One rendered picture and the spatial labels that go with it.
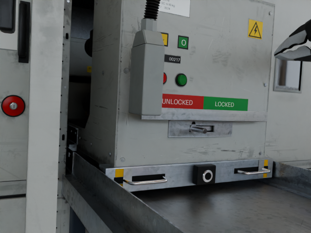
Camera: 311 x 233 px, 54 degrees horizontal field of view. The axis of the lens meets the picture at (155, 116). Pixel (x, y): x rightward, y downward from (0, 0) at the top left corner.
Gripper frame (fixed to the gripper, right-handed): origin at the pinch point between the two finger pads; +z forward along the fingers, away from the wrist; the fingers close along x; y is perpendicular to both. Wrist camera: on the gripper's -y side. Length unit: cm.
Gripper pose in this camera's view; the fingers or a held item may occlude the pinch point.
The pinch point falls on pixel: (277, 53)
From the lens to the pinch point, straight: 84.9
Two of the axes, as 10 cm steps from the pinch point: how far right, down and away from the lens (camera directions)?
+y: 7.3, -0.2, 6.8
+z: -6.7, 1.9, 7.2
